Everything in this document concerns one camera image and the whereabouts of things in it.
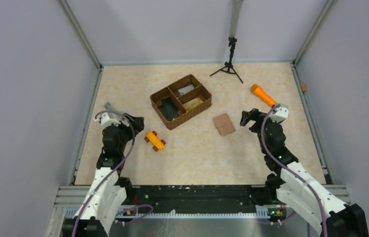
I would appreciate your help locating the yellow red toy car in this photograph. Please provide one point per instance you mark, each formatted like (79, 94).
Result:
(158, 144)

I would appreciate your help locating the grey plastic connector piece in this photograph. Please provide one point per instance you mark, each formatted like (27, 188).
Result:
(108, 106)

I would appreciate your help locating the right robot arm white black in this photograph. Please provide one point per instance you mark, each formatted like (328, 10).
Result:
(291, 184)

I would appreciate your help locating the silver card in basket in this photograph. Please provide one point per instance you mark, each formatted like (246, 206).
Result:
(186, 89)

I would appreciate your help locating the small tan block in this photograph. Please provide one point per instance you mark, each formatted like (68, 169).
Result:
(303, 87)

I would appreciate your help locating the black object in basket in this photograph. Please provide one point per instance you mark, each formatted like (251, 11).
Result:
(168, 109)

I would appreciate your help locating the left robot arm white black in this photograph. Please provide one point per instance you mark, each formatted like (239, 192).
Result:
(107, 191)

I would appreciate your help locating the orange flashlight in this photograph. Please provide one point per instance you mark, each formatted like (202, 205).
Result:
(260, 93)

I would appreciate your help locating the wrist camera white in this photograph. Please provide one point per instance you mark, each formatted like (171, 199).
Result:
(280, 112)
(105, 119)

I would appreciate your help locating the brown leather card holder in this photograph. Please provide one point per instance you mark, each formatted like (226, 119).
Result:
(223, 124)

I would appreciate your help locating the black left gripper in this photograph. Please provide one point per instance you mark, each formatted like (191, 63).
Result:
(127, 123)

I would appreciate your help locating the gold card in basket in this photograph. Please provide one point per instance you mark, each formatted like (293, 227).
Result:
(191, 104)

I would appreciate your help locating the black mini tripod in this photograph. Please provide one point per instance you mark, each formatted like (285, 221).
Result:
(228, 67)

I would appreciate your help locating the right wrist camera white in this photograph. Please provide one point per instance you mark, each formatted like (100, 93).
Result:
(280, 112)

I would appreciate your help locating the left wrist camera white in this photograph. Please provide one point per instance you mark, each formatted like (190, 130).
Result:
(105, 119)

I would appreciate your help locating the brown wicker divided basket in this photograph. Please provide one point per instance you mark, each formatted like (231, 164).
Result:
(172, 91)

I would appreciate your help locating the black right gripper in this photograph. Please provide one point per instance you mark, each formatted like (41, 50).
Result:
(256, 119)

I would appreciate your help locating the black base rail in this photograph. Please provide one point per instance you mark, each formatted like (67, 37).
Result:
(206, 199)

